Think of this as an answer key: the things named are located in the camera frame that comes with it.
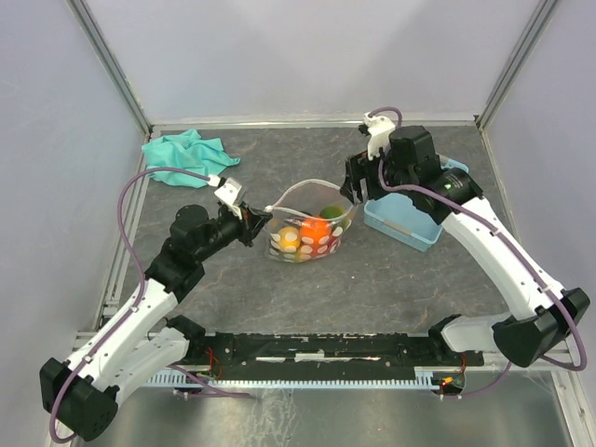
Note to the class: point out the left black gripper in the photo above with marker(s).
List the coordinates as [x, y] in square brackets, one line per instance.
[247, 232]

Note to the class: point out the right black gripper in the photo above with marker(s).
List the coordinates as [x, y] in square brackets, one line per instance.
[358, 169]

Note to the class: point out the orange tangerine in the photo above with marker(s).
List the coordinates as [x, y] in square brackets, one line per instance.
[315, 231]

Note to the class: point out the clear dotted zip bag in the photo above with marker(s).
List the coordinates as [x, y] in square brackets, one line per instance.
[305, 200]

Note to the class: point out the light blue plastic basket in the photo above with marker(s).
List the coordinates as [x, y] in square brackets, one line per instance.
[410, 203]

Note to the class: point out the red strawberry pear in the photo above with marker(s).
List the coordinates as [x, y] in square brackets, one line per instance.
[311, 250]

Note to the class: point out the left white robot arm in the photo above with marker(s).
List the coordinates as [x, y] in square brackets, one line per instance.
[85, 391]

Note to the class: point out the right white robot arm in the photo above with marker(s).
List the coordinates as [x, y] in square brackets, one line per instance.
[541, 311]

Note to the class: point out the teal crumpled cloth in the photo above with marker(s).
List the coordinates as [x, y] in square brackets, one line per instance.
[188, 151]

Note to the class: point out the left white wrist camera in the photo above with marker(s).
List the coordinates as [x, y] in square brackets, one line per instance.
[229, 192]

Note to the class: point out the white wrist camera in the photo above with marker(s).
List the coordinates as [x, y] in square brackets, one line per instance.
[378, 129]
[229, 192]

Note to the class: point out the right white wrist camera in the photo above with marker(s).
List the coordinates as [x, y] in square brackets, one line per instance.
[378, 129]

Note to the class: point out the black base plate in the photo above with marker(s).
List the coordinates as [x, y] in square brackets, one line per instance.
[311, 370]

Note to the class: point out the light blue cable duct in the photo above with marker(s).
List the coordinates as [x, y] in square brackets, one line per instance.
[423, 380]

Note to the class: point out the aluminium frame rail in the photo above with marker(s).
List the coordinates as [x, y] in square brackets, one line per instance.
[401, 349]

